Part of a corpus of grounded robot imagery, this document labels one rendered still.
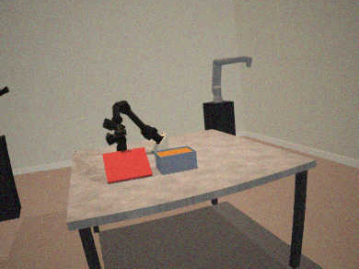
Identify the red panel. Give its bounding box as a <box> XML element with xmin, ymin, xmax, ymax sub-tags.
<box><xmin>102</xmin><ymin>147</ymin><xmax>152</xmax><ymax>183</ymax></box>

